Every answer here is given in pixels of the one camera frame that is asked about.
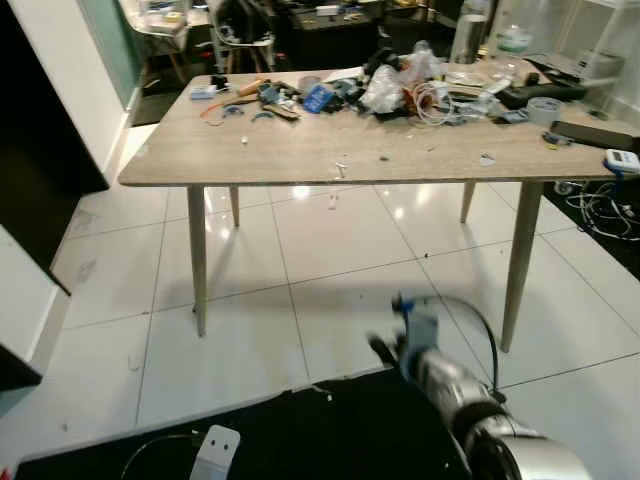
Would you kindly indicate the silver metal cylinder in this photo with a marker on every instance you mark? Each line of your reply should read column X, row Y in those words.
column 468, row 40

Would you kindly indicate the white low cabinet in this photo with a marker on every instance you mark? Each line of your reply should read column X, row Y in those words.
column 25, row 300

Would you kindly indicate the white and blue device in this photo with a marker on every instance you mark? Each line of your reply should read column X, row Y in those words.
column 622, row 162

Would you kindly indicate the black floor mat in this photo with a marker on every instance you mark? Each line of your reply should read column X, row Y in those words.
column 340, row 430

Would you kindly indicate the white chair with wooden legs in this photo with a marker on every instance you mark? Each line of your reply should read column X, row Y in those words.
column 160, row 25

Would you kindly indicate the light wooden table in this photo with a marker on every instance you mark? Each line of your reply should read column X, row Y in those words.
column 330, row 145

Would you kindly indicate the long black case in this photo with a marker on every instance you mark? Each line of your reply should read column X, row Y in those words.
column 540, row 95

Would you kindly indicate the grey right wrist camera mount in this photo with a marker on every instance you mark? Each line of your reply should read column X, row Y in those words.
column 420, row 330

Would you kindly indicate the black tall cabinet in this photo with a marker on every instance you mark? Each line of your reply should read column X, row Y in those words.
column 35, row 130

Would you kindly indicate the grey tape roll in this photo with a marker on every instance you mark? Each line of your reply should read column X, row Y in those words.
column 543, row 110

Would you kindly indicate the flat black box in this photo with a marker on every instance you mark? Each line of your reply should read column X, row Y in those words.
column 595, row 134

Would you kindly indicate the white crumpled plastic bag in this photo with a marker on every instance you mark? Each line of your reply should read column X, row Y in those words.
column 382, row 92

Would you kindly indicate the small blue box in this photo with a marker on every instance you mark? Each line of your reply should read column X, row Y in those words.
column 318, row 98

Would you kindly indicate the clear plastic chair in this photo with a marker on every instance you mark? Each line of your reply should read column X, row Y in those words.
column 242, row 35

